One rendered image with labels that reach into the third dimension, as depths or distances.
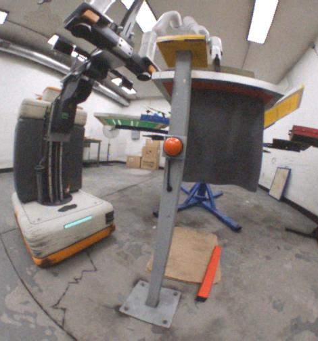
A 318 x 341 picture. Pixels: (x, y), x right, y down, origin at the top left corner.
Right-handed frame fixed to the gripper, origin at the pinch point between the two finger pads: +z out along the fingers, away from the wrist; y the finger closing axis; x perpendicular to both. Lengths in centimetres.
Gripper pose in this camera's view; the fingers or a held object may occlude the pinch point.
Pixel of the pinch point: (217, 72)
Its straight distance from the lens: 79.7
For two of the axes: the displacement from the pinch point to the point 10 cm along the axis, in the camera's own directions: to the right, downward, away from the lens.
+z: -1.1, 9.9, 1.3
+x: 9.4, 1.5, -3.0
